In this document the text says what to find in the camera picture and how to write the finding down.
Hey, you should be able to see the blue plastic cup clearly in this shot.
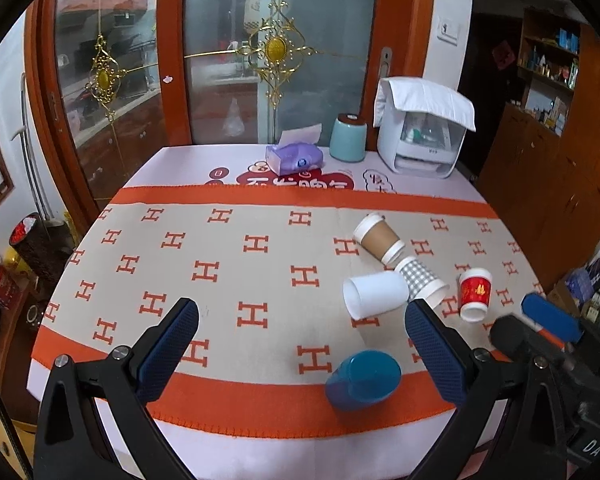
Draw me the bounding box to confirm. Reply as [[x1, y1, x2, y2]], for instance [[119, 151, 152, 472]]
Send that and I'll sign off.
[[325, 350, 402, 412]]

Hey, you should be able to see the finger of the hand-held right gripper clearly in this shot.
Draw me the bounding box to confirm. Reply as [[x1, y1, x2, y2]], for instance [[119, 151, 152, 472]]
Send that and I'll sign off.
[[489, 313, 569, 362], [521, 292, 584, 346]]

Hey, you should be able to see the cardboard box with blue packets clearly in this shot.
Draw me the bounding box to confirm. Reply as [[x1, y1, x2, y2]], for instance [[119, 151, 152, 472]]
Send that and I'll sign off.
[[547, 257, 600, 323]]

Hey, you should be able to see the white wall switch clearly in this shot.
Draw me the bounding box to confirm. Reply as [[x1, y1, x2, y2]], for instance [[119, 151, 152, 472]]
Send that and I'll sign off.
[[437, 16, 462, 45]]

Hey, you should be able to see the teal canister with brown lid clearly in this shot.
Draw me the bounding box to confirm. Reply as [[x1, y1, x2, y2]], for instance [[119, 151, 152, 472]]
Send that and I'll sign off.
[[329, 113, 369, 163]]

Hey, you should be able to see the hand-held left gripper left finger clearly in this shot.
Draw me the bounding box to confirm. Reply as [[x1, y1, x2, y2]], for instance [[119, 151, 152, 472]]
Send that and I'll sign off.
[[34, 297, 201, 480]]

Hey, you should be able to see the grey checked paper cup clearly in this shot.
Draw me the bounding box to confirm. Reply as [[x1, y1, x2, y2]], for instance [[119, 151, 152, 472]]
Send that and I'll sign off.
[[394, 255, 450, 309]]

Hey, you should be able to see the glass door with gold ornament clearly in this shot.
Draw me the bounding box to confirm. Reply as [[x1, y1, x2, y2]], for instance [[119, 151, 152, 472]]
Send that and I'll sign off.
[[25, 0, 191, 211], [157, 0, 436, 147]]

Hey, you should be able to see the white countertop appliance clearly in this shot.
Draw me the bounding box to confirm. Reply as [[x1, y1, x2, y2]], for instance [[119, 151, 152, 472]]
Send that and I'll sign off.
[[376, 80, 468, 181]]

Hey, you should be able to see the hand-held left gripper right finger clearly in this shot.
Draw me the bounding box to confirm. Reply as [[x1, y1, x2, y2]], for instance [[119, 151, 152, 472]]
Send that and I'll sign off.
[[405, 299, 566, 480]]

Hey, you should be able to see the grey mop handle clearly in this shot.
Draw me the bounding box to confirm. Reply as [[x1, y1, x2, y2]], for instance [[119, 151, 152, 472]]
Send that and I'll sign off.
[[10, 72, 53, 226]]

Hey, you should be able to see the white folded cloth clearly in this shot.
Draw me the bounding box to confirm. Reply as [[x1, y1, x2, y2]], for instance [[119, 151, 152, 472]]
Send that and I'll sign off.
[[373, 77, 477, 133]]

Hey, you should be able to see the purple tissue box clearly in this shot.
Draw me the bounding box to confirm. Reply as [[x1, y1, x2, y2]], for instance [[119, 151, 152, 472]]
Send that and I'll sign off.
[[265, 125, 327, 177]]

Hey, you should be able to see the red paper cup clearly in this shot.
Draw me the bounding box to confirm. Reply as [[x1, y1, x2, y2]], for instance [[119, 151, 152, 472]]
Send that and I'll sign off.
[[458, 267, 494, 322]]

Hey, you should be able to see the wooden cabinet with shelves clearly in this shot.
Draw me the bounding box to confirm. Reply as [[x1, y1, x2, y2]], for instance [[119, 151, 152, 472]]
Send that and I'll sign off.
[[477, 7, 600, 286]]

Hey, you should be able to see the brown sleeved paper cup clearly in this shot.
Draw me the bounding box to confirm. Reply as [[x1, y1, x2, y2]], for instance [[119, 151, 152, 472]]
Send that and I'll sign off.
[[352, 213, 406, 265]]

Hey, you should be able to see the orange patterned table blanket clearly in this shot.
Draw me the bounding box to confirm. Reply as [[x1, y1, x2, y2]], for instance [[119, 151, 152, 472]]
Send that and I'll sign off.
[[27, 144, 547, 480]]

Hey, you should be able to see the dark woven waste bin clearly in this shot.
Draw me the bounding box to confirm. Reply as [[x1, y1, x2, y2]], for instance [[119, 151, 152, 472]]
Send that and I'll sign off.
[[8, 213, 76, 293]]

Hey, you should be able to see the plain white paper cup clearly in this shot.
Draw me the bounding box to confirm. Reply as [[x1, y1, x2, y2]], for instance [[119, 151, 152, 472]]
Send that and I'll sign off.
[[342, 272, 411, 320]]

